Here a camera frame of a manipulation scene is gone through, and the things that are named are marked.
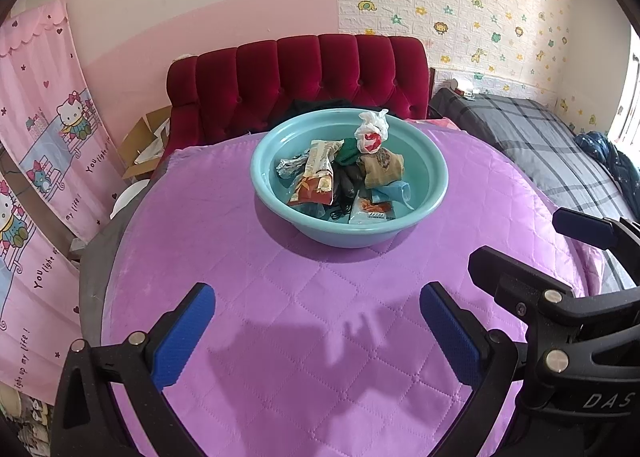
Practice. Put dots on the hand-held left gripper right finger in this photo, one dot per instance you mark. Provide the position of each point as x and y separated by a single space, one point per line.
450 332

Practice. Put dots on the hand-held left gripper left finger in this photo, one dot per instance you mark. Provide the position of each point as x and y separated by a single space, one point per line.
182 332

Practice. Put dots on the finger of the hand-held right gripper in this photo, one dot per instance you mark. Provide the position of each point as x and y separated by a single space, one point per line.
582 226
520 277

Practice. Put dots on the white snack packet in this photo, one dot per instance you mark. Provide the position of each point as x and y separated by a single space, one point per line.
372 209

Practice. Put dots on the teal plastic basin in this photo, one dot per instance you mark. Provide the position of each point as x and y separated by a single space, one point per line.
280 217

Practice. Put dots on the light blue face mask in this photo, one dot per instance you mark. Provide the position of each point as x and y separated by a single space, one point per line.
392 191

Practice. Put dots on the tan sock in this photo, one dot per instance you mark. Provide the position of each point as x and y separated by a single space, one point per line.
382 169

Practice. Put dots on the clear plastic bag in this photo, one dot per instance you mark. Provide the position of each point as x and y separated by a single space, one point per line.
312 209

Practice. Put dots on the black knit glove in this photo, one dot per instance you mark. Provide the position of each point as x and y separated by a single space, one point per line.
346 184

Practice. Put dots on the silver foil wrapper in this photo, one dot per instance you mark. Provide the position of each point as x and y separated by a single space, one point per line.
290 168

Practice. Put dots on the green cloth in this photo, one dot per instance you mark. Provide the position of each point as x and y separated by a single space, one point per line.
347 153

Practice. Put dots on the brown snack wrapper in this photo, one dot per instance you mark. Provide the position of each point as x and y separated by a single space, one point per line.
317 172

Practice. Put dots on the white plastic bag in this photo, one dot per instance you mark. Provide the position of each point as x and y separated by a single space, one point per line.
371 132

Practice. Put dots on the blue patterned garment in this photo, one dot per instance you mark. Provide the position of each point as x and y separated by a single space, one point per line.
607 162

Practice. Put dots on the grey plaid bed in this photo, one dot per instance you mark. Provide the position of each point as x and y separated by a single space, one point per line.
545 142

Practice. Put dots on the grey table cover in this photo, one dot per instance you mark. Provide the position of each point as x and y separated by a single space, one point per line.
95 267

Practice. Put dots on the white plate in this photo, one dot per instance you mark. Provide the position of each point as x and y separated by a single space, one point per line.
127 199

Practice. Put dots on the small box on bed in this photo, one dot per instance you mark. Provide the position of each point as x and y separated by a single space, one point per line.
465 89

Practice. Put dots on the open cardboard box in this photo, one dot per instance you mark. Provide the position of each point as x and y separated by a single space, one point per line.
142 147

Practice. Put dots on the pink cartoon cat curtain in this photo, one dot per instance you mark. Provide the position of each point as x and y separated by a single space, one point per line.
45 147

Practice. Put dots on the red velvet tufted sofa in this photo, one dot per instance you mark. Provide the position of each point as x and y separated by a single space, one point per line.
235 87

